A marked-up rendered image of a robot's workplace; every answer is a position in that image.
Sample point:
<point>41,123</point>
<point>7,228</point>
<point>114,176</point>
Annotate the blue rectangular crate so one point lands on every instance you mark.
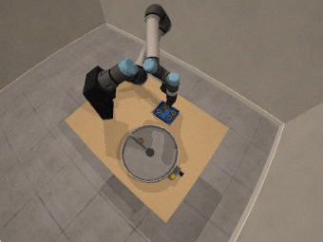
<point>165,113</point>

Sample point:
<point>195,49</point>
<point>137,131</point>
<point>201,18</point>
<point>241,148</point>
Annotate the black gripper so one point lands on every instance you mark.
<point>171,97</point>

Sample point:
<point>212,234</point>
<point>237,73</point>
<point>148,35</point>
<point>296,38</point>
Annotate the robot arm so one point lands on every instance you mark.
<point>157,24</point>

